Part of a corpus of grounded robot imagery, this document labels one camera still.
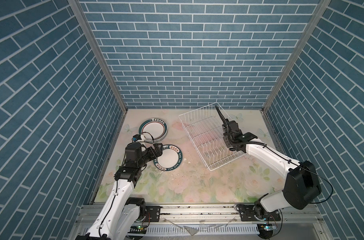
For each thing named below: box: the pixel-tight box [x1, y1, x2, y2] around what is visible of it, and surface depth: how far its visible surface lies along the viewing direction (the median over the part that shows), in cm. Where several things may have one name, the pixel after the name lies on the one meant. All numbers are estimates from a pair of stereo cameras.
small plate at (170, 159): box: [153, 144, 183, 172], surface depth 93 cm
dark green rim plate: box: [138, 117, 168, 143], surface depth 107 cm
